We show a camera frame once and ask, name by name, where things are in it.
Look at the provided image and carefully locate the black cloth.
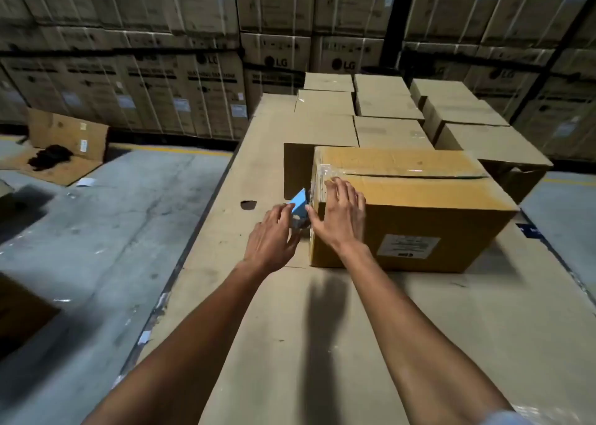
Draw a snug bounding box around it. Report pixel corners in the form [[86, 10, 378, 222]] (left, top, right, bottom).
[[27, 145, 74, 172]]

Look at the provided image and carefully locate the white sleeve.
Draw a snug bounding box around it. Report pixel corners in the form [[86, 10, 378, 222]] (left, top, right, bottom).
[[480, 409, 536, 425]]

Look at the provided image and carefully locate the person's left forearm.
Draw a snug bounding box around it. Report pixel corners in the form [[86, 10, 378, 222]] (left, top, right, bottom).
[[81, 257, 280, 425]]

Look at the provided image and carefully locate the blue sticker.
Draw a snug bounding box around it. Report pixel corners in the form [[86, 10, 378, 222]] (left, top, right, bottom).
[[516, 223, 546, 243]]

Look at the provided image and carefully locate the blue tape dispenser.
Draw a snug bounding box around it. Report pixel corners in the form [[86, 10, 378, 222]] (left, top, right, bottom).
[[285, 187, 313, 230]]

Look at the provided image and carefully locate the wall of stacked printed cartons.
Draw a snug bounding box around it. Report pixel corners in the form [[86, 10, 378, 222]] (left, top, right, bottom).
[[0, 0, 596, 162]]

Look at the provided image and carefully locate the flattened cardboard piece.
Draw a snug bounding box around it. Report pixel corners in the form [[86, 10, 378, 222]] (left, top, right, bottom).
[[0, 107, 110, 187]]

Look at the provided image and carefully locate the taped carton with white label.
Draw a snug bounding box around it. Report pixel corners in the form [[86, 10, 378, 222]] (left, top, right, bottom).
[[309, 146, 520, 274]]

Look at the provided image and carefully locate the brown cardboard piece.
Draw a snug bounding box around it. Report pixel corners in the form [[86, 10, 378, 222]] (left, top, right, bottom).
[[0, 273, 61, 360]]

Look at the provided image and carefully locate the large flat cardboard sheet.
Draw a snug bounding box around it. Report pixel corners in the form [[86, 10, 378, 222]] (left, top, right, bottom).
[[112, 93, 596, 425]]

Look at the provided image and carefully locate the person's right hand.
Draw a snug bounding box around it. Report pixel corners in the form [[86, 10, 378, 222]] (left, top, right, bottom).
[[305, 177, 367, 254]]

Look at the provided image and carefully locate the person's right forearm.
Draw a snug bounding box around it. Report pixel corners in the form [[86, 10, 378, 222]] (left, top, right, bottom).
[[333, 243, 517, 425]]

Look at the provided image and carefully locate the person's left hand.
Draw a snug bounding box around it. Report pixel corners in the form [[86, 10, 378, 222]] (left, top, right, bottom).
[[243, 203, 303, 274]]

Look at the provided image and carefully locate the group of plain cardboard boxes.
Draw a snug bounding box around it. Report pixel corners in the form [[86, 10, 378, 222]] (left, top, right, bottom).
[[283, 72, 554, 204]]

